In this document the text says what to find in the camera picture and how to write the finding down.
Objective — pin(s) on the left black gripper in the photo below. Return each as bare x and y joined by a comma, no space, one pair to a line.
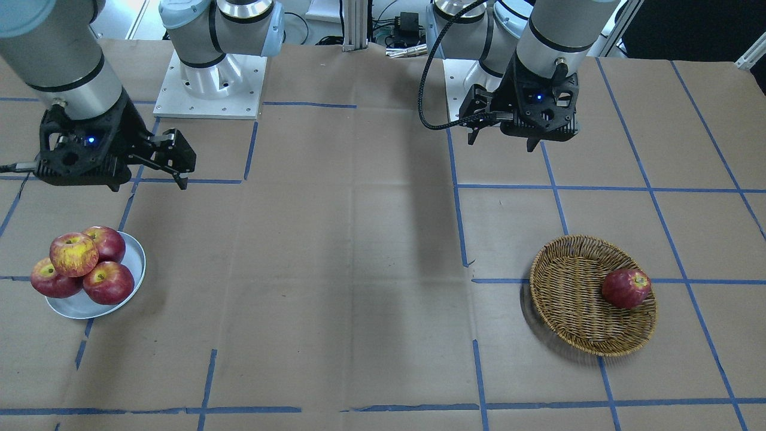
506,90

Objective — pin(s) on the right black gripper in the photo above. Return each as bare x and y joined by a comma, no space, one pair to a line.
127,127

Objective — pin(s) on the red yellow apple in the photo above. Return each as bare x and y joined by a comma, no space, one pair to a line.
73,254

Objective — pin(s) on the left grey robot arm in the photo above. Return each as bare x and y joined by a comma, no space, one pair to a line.
492,31

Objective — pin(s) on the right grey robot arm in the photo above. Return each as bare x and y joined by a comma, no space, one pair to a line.
49,45

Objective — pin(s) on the red apple on plate rear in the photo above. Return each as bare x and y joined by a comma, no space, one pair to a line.
109,243

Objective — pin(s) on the red apple on plate front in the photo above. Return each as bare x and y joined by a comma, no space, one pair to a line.
109,283

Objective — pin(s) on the red apple on plate side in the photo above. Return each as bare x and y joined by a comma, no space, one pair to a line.
51,283

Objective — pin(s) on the light blue plate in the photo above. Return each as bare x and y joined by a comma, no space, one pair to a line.
81,307

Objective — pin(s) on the woven wicker basket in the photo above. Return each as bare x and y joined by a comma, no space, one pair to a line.
565,282

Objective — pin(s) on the dark red apple in basket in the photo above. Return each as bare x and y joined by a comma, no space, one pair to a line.
626,288

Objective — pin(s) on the black power adapter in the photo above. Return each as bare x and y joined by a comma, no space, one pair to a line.
407,24

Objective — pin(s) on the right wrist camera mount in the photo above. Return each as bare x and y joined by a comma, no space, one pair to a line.
81,152

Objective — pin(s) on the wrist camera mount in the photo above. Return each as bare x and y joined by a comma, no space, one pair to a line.
542,108
81,152

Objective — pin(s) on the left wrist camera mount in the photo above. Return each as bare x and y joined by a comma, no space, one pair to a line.
542,108

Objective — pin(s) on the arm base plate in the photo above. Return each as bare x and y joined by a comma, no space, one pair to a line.
230,89
459,76

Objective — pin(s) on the aluminium frame post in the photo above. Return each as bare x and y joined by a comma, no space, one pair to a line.
356,21

